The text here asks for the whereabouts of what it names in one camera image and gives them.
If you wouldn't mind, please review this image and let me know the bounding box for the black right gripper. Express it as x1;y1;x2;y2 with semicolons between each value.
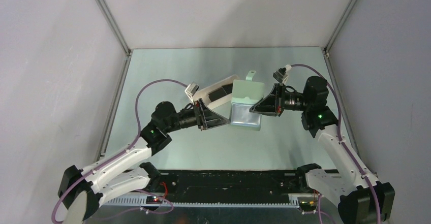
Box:
251;83;311;116

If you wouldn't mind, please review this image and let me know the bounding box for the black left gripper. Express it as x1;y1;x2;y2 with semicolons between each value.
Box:
164;98;229;133

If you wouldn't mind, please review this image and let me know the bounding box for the white plastic bin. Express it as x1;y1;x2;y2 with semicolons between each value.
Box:
189;75;239;109

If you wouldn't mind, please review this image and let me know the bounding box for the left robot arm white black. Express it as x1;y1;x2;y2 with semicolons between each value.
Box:
51;99;230;223

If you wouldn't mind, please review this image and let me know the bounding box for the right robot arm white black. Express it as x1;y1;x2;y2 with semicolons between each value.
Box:
250;76;395;223

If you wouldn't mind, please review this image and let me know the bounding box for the black credit card in bin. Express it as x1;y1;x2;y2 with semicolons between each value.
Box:
208;87;226;102

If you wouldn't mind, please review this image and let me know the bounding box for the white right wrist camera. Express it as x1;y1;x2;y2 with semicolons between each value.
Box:
273;65;292;85

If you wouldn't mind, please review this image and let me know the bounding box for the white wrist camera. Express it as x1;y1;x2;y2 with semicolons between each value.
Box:
184;82;199;103
273;65;292;85

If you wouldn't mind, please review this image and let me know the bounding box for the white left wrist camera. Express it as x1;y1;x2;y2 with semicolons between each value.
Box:
184;82;199;103

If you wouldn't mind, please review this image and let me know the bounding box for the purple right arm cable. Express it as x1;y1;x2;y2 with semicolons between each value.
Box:
290;63;382;224

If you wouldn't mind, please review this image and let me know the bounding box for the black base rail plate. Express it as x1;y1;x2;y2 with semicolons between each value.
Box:
144;170;316;205

